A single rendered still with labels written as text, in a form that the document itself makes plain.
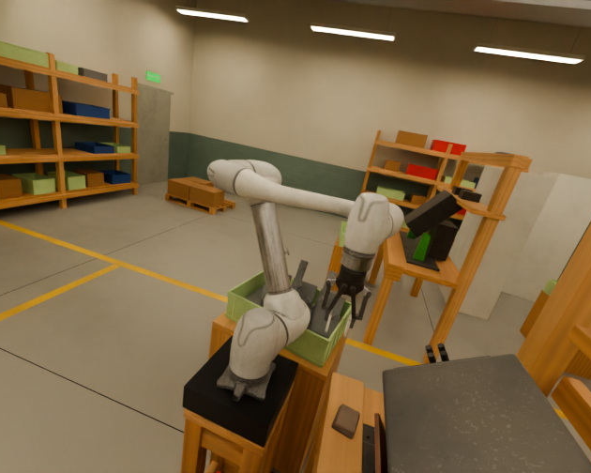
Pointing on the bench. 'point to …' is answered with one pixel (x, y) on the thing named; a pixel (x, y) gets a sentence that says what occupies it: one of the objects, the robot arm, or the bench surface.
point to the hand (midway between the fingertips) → (338, 324)
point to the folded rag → (346, 420)
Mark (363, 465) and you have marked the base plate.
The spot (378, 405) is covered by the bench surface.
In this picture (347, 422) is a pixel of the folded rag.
